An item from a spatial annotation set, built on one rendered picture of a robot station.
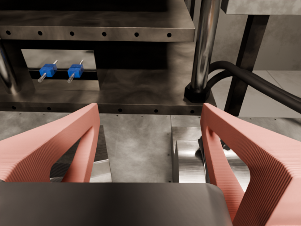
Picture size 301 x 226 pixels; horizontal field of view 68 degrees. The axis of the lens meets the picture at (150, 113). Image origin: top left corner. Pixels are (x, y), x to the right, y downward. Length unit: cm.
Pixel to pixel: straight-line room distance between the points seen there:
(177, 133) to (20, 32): 66
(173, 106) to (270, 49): 235
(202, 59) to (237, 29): 205
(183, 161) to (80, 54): 59
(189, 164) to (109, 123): 37
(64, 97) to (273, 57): 265
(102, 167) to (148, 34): 51
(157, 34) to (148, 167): 46
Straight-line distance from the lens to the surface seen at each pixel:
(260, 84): 79
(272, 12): 96
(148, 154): 64
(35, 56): 97
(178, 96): 90
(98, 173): 51
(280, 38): 308
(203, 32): 77
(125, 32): 84
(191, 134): 62
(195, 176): 45
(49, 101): 95
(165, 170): 60
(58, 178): 54
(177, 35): 83
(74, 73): 90
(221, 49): 286
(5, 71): 102
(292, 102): 79
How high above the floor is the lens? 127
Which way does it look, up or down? 37 degrees down
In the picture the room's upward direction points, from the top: straight up
